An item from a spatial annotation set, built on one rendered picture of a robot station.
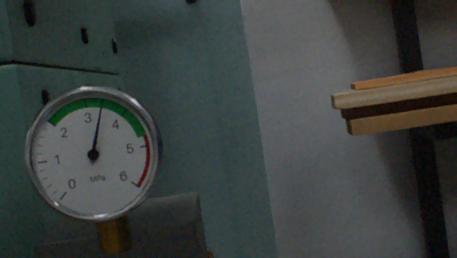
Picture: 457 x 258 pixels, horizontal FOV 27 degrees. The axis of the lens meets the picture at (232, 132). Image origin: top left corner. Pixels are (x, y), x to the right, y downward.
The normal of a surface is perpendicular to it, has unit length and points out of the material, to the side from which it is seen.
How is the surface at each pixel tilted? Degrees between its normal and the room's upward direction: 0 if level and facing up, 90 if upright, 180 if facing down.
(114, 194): 90
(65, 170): 90
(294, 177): 90
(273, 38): 90
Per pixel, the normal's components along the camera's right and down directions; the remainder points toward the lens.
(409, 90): -0.02, 0.04
